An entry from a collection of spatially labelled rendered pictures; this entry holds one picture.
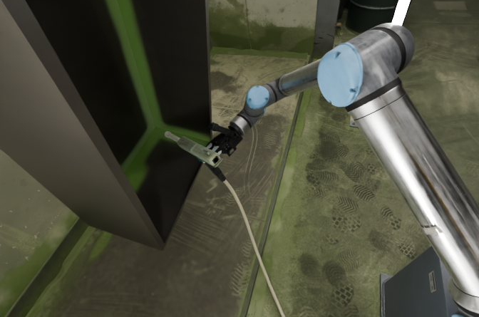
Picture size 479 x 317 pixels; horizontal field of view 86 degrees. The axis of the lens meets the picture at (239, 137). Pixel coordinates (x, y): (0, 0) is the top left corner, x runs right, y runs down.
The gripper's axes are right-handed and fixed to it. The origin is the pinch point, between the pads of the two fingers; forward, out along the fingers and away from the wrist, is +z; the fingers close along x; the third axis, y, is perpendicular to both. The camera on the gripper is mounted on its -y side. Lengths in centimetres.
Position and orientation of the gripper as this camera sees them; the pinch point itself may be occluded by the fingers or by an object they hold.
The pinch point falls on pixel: (202, 158)
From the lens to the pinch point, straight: 110.2
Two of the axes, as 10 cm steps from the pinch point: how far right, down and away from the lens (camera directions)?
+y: 4.6, 6.9, 5.5
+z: -6.5, 6.9, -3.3
